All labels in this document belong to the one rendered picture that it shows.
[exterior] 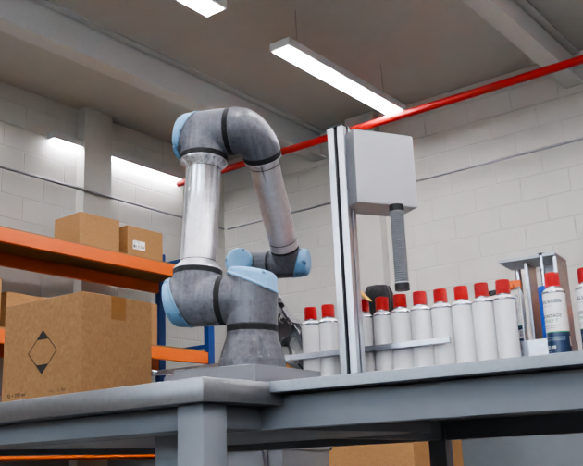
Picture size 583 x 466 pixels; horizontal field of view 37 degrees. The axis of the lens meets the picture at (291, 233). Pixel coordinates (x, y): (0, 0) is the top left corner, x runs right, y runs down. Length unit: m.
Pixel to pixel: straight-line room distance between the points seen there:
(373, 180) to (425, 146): 5.44
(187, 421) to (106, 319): 0.79
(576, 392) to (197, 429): 0.60
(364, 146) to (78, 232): 4.43
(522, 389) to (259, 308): 0.71
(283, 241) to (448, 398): 0.89
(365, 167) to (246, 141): 0.29
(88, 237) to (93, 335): 4.24
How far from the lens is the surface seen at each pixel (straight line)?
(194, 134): 2.13
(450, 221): 7.29
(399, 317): 2.16
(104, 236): 6.53
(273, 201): 2.19
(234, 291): 1.96
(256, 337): 1.93
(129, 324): 2.30
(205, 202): 2.08
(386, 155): 2.18
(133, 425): 1.65
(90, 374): 2.20
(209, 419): 1.50
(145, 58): 6.68
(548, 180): 7.01
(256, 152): 2.12
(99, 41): 6.41
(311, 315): 2.29
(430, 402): 1.49
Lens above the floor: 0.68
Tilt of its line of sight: 15 degrees up
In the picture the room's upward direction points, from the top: 2 degrees counter-clockwise
